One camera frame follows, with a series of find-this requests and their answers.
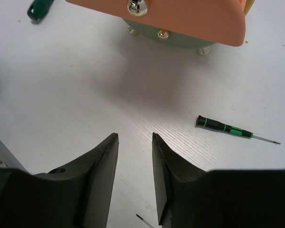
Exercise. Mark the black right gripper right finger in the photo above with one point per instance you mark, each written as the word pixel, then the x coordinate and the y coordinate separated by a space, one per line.
pixel 189 197

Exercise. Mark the orange drawer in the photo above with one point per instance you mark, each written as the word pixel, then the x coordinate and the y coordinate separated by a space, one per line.
pixel 220 21

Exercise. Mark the aluminium table rail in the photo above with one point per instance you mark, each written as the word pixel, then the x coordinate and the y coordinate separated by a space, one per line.
pixel 8 160

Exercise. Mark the cream drawer cabinet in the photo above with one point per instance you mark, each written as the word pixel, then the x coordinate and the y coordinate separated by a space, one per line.
pixel 170 38

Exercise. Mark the large green-handled screwdriver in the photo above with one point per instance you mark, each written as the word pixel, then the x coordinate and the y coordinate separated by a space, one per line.
pixel 38 9

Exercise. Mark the black green precision screwdriver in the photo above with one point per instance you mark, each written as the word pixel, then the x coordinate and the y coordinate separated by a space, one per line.
pixel 222 127
pixel 143 220

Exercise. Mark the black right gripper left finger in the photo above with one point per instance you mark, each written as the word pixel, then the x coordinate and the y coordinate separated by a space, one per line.
pixel 74 195

